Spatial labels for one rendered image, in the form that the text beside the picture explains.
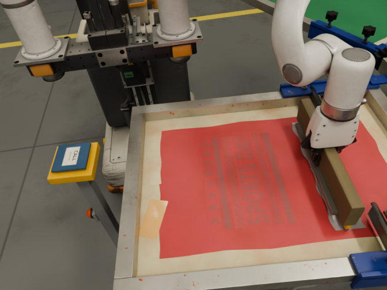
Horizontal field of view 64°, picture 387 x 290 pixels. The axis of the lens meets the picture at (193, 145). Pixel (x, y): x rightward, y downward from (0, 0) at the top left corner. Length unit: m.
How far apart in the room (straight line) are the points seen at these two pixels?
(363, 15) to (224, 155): 1.00
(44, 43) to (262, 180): 0.77
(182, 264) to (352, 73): 0.52
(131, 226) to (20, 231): 1.48
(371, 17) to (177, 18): 0.92
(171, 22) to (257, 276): 0.75
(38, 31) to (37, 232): 1.34
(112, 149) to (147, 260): 1.25
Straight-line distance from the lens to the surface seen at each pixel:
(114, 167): 1.83
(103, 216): 1.20
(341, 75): 0.66
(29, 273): 2.02
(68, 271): 1.92
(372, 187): 0.90
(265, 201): 0.81
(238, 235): 0.76
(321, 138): 0.76
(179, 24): 1.03
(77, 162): 0.95
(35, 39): 1.10
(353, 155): 0.96
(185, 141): 0.93
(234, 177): 0.84
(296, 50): 0.63
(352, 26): 1.54
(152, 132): 0.98
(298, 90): 1.04
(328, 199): 0.80
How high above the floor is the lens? 1.63
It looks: 48 degrees down
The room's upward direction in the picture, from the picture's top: 7 degrees counter-clockwise
